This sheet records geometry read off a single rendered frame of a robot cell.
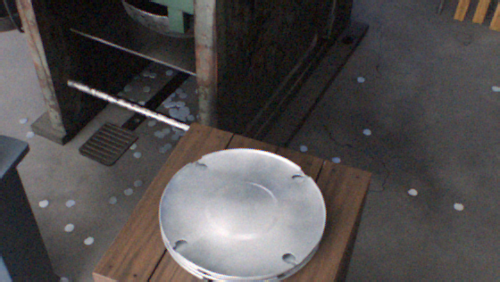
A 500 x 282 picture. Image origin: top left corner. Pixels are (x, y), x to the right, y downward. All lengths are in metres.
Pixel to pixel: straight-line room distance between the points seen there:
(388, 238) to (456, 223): 0.18
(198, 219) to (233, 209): 0.06
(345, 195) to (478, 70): 1.05
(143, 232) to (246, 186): 0.20
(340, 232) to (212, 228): 0.23
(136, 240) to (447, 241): 0.82
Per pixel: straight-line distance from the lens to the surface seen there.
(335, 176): 1.21
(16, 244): 1.24
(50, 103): 1.74
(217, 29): 1.24
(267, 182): 1.14
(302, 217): 1.09
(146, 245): 1.09
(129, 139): 1.54
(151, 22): 1.53
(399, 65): 2.08
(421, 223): 1.63
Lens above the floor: 1.23
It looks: 48 degrees down
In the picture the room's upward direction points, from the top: 1 degrees clockwise
